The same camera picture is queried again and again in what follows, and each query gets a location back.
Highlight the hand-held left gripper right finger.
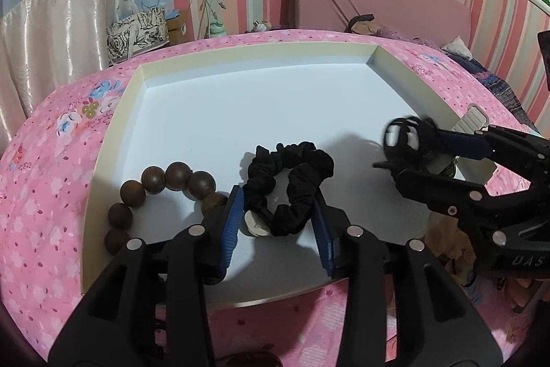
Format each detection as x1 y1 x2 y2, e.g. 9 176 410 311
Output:
311 197 503 367

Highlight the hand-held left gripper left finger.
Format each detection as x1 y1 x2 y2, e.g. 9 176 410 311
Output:
47 184 246 367

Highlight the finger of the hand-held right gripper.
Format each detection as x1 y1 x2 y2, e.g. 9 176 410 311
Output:
373 161 550 248
434 125 550 179

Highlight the black and white hair clip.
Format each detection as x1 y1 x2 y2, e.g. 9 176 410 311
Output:
382 115 444 166

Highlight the black fabric scrunchie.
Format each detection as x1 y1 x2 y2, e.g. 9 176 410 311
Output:
242 141 335 239

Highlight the white shallow cardboard tray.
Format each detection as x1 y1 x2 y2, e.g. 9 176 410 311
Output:
79 41 500 308

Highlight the small beige disc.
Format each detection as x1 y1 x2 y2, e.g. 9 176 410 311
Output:
243 210 272 238

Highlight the dark blue patchwork quilt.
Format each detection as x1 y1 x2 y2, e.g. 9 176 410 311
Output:
463 57 543 128

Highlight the small white cushion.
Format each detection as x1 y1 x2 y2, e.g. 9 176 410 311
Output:
440 34 474 61

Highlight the purple dotted pillow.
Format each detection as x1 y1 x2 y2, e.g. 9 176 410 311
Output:
376 26 414 44

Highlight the pink floral bedsheet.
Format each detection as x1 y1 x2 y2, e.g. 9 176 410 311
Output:
0 27 550 367

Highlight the brown cardboard box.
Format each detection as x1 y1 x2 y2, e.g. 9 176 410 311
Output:
165 10 188 46

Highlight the black and white printed tote bag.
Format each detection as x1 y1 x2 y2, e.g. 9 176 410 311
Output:
106 8 169 65

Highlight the light blue gift bag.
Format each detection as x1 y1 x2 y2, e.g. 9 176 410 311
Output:
115 0 182 22

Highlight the blue and white window curtain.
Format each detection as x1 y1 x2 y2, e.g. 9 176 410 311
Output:
0 0 143 144

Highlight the brown wooden bead bracelet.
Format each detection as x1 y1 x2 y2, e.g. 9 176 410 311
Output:
104 161 229 256

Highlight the brown bag with black strap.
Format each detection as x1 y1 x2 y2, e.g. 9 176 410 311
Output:
346 13 381 35

